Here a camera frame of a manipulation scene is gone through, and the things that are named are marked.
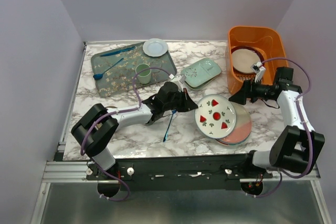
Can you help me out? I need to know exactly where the blue metal knife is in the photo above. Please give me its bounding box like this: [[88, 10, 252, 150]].
[[100, 46, 136, 57]]

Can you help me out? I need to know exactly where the teal rectangular dish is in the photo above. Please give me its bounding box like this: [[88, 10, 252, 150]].
[[185, 77, 216, 90], [181, 58, 222, 88]]

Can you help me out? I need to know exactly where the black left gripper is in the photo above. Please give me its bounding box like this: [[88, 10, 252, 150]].
[[163, 88, 198, 113]]

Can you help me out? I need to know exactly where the upper teal rectangular dish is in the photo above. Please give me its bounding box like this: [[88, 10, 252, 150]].
[[181, 58, 222, 88]]

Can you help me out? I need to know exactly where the red rimmed beige plate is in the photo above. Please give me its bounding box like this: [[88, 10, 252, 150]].
[[231, 46, 264, 74]]

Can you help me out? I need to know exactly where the green plastic cup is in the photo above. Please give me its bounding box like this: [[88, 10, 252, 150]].
[[135, 63, 152, 84]]

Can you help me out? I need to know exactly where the light blue scalloped plate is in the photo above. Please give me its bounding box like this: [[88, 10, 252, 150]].
[[142, 38, 168, 57]]

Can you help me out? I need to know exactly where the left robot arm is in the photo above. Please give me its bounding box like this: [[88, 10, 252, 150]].
[[71, 81, 198, 179]]

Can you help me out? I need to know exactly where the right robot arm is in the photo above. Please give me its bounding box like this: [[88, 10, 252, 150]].
[[229, 67, 325, 178]]

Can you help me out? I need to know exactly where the floral teal serving tray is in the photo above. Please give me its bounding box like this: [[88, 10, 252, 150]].
[[91, 42, 177, 98]]

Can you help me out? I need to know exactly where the cream pink branch plate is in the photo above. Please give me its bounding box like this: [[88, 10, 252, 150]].
[[228, 103, 252, 137]]

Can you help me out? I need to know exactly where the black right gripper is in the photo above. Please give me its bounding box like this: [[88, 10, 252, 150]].
[[229, 76, 275, 105]]

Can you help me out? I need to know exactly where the blue metal spoon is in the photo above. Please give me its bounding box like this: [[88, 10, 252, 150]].
[[93, 58, 124, 80]]

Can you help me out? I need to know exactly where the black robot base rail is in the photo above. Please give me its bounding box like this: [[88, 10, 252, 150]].
[[86, 153, 279, 192]]

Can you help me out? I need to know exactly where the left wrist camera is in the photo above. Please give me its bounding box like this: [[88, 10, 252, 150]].
[[169, 74, 186, 90]]

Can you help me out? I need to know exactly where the watermelon pattern white plate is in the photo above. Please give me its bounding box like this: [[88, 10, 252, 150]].
[[194, 94, 237, 139]]

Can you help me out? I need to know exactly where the orange plastic bin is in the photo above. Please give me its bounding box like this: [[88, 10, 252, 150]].
[[225, 26, 286, 94]]

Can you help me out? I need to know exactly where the blue metal fork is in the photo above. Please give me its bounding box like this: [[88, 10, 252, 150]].
[[163, 110, 176, 143]]

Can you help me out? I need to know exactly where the lower teal rectangular dish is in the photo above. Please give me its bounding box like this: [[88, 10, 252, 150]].
[[185, 77, 216, 90]]

